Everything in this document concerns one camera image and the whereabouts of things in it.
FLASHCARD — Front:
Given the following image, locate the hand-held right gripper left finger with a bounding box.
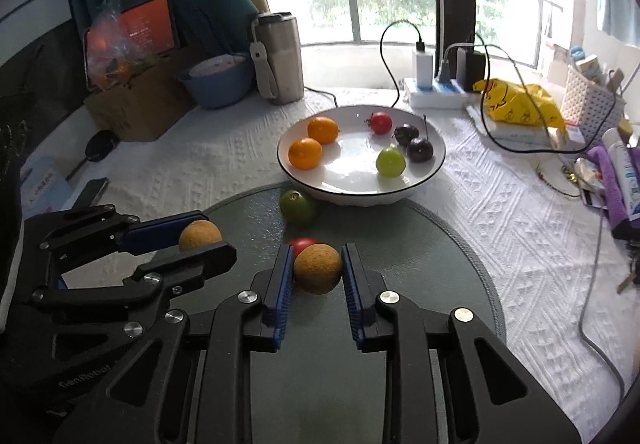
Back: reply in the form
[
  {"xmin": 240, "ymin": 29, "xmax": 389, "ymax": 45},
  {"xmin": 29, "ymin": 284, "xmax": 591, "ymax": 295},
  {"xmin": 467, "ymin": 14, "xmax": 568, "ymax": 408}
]
[{"xmin": 52, "ymin": 244, "xmax": 296, "ymax": 444}]

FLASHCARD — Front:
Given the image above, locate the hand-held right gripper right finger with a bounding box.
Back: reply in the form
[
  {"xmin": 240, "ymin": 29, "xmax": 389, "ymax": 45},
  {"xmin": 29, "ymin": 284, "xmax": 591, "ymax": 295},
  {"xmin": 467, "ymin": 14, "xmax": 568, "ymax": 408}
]
[{"xmin": 341, "ymin": 244, "xmax": 583, "ymax": 444}]

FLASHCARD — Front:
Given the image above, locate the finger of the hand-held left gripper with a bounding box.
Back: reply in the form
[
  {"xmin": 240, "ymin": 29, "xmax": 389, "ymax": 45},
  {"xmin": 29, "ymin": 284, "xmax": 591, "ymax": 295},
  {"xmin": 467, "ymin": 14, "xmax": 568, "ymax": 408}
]
[
  {"xmin": 24, "ymin": 205, "xmax": 208, "ymax": 257},
  {"xmin": 32, "ymin": 244, "xmax": 237, "ymax": 325}
]

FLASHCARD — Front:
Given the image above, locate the tan round fruit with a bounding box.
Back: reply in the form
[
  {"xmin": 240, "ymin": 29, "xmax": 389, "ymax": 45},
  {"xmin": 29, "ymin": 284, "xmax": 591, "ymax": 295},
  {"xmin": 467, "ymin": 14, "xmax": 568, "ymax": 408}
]
[
  {"xmin": 293, "ymin": 243, "xmax": 344, "ymax": 295},
  {"xmin": 178, "ymin": 219, "xmax": 223, "ymax": 253}
]

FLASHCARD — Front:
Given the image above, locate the red round fruit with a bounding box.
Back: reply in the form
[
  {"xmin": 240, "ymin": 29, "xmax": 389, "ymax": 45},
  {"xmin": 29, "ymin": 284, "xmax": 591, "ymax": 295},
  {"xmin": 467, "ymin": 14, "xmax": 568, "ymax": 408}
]
[{"xmin": 287, "ymin": 237, "xmax": 321, "ymax": 259}]

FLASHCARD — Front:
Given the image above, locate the dark green apple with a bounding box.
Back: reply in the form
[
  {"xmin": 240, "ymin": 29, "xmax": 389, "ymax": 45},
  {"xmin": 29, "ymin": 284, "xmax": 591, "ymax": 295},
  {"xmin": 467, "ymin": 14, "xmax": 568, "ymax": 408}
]
[{"xmin": 279, "ymin": 189, "xmax": 319, "ymax": 226}]

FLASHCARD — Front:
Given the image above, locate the white ceramic bowl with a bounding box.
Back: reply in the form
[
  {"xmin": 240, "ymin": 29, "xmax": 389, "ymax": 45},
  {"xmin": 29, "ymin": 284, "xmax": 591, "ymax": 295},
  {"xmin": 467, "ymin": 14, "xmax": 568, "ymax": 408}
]
[{"xmin": 276, "ymin": 104, "xmax": 447, "ymax": 208}]

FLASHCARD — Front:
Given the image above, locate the light green apple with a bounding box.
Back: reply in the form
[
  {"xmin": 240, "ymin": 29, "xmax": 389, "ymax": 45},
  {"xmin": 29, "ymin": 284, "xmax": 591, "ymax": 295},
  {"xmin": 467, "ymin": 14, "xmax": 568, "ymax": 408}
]
[{"xmin": 376, "ymin": 145, "xmax": 406, "ymax": 177}]

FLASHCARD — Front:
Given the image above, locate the orange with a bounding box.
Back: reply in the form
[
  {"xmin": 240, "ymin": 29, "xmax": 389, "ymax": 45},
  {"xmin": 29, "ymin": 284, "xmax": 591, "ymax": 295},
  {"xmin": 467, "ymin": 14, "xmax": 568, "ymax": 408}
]
[
  {"xmin": 288, "ymin": 137, "xmax": 324, "ymax": 170},
  {"xmin": 307, "ymin": 116, "xmax": 341, "ymax": 145}
]

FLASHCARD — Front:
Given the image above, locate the dark purple plum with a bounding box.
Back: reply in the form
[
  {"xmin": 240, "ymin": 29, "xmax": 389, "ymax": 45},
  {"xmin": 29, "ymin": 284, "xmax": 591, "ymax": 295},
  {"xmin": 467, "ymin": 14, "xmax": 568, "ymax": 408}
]
[
  {"xmin": 392, "ymin": 123, "xmax": 420, "ymax": 146},
  {"xmin": 406, "ymin": 114, "xmax": 434, "ymax": 163}
]

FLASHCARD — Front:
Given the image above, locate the red tomato with green stem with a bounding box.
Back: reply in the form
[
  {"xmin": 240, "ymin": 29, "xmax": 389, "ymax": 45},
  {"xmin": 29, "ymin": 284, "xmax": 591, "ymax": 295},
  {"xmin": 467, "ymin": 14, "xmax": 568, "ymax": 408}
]
[{"xmin": 367, "ymin": 111, "xmax": 393, "ymax": 135}]

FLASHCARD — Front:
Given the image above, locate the black phone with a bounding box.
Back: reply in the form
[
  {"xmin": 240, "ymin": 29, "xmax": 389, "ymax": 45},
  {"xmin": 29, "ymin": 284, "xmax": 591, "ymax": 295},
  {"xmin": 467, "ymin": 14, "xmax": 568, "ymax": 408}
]
[{"xmin": 74, "ymin": 177, "xmax": 109, "ymax": 210}]

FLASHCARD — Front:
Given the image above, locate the round grey placemat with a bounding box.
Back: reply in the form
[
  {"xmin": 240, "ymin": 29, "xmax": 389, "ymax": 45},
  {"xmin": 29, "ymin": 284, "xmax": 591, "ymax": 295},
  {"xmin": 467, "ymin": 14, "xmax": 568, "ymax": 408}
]
[{"xmin": 197, "ymin": 181, "xmax": 506, "ymax": 444}]

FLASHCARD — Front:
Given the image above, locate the black round object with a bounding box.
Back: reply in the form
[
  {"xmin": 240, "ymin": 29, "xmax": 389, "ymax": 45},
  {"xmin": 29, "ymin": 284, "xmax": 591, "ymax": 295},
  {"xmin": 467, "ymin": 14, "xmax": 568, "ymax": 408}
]
[{"xmin": 85, "ymin": 130, "xmax": 120, "ymax": 161}]

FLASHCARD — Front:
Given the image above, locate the blue booklet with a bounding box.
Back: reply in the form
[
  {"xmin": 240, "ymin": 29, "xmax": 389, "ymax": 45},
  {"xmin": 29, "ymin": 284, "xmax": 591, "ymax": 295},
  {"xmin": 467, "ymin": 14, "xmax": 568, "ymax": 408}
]
[{"xmin": 20, "ymin": 157, "xmax": 71, "ymax": 215}]

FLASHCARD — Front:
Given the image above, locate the cardboard box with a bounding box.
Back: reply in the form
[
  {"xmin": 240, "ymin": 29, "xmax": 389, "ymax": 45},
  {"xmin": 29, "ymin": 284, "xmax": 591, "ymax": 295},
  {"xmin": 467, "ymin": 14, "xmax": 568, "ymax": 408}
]
[{"xmin": 82, "ymin": 47, "xmax": 206, "ymax": 142}]

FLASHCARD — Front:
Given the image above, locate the blue bowl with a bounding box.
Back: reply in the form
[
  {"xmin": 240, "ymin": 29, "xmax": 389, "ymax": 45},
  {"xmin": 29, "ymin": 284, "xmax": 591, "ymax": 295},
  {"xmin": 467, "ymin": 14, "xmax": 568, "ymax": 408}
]
[{"xmin": 177, "ymin": 53, "xmax": 256, "ymax": 109}]

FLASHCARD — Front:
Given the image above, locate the pink plate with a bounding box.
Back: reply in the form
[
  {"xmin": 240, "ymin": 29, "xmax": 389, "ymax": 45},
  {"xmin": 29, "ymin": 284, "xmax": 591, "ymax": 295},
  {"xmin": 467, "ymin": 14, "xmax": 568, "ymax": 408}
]
[{"xmin": 187, "ymin": 54, "xmax": 248, "ymax": 78}]

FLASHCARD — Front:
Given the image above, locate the clear plastic bag of oranges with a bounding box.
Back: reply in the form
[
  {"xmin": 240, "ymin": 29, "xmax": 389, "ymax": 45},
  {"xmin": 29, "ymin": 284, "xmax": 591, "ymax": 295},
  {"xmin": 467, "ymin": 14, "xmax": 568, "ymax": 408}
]
[{"xmin": 87, "ymin": 0, "xmax": 151, "ymax": 90}]

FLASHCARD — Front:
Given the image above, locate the tablet with orange screen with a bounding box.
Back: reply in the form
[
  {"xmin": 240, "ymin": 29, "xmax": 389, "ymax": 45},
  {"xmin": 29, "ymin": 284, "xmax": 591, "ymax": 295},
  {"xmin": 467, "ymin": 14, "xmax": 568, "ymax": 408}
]
[{"xmin": 84, "ymin": 0, "xmax": 181, "ymax": 75}]

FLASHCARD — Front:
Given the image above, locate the steel tumbler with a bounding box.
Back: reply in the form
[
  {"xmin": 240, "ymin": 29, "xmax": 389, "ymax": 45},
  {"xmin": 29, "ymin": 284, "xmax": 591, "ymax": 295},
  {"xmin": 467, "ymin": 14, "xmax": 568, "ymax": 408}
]
[{"xmin": 250, "ymin": 12, "xmax": 306, "ymax": 105}]

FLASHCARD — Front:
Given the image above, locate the white power strip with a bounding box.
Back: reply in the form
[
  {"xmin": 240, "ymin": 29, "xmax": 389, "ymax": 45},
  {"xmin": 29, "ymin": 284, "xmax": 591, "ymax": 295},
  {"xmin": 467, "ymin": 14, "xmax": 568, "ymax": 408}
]
[{"xmin": 404, "ymin": 77, "xmax": 483, "ymax": 109}]

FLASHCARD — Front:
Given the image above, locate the stack of white papers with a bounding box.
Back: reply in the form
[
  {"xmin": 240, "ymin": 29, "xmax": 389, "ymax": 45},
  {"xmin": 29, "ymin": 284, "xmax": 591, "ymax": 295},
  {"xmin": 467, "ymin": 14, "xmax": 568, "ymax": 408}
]
[{"xmin": 467, "ymin": 104, "xmax": 586, "ymax": 147}]

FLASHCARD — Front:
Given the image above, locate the white charger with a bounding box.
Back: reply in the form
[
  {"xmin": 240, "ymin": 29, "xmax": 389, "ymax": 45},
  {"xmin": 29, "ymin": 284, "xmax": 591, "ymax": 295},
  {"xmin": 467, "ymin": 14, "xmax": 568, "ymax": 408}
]
[{"xmin": 412, "ymin": 42, "xmax": 433, "ymax": 89}]

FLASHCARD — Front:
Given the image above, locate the yellow plastic bag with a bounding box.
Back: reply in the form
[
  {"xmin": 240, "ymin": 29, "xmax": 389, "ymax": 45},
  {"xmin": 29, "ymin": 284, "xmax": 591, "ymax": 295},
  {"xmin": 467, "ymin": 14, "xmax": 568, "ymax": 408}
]
[{"xmin": 472, "ymin": 78, "xmax": 568, "ymax": 135}]

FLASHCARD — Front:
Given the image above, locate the black charger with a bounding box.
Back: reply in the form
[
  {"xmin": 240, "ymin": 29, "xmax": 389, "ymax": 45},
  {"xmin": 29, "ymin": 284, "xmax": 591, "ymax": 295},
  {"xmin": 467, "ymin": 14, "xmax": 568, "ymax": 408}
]
[{"xmin": 440, "ymin": 44, "xmax": 488, "ymax": 92}]

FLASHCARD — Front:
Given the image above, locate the small white packet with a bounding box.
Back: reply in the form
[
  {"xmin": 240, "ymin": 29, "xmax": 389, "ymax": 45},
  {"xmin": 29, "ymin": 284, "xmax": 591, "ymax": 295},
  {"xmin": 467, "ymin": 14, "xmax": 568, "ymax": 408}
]
[{"xmin": 572, "ymin": 158, "xmax": 608, "ymax": 207}]

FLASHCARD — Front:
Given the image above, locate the purple pouch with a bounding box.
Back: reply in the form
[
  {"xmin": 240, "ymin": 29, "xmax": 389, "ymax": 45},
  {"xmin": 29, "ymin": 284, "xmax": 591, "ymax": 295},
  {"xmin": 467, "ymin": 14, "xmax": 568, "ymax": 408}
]
[{"xmin": 585, "ymin": 144, "xmax": 640, "ymax": 240}]

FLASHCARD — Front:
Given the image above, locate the black car key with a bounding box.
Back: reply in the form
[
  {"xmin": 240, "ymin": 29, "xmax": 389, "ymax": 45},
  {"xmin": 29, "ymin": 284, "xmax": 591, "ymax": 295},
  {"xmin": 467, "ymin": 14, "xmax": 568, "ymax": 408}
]
[{"xmin": 617, "ymin": 259, "xmax": 640, "ymax": 295}]

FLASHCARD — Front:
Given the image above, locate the balcony railing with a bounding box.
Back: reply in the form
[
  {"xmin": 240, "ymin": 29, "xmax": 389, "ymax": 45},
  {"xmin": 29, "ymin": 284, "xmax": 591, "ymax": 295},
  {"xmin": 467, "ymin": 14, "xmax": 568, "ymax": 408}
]
[{"xmin": 262, "ymin": 0, "xmax": 556, "ymax": 70}]

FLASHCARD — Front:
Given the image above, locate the white spray bottle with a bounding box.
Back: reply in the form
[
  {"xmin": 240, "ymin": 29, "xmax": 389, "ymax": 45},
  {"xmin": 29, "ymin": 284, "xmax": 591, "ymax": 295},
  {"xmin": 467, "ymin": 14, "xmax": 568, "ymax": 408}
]
[{"xmin": 601, "ymin": 127, "xmax": 640, "ymax": 217}]

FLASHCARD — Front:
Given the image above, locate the white perforated basket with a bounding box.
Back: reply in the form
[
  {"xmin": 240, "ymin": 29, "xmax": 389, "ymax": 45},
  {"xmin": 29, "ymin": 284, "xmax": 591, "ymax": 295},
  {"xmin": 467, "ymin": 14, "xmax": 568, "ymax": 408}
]
[{"xmin": 560, "ymin": 64, "xmax": 626, "ymax": 145}]

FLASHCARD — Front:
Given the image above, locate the white and blue packet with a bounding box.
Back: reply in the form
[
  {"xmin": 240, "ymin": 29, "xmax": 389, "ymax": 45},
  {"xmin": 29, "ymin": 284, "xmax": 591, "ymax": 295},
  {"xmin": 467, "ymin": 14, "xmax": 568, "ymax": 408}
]
[{"xmin": 570, "ymin": 46, "xmax": 608, "ymax": 85}]

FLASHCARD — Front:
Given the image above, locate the grey cable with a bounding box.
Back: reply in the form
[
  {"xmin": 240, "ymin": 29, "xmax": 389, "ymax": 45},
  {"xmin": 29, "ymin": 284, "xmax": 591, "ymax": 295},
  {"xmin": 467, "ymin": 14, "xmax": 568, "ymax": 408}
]
[{"xmin": 580, "ymin": 204, "xmax": 626, "ymax": 405}]

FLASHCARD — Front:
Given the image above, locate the black charger cable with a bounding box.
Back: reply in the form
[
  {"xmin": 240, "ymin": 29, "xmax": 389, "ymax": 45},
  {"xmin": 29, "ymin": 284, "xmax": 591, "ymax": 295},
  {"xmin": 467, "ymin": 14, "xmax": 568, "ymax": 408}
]
[{"xmin": 380, "ymin": 19, "xmax": 426, "ymax": 110}]

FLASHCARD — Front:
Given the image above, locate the long black cable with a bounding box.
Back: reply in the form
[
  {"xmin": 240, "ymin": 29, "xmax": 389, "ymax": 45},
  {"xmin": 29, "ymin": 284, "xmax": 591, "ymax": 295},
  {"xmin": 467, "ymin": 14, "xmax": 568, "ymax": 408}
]
[{"xmin": 440, "ymin": 32, "xmax": 606, "ymax": 155}]

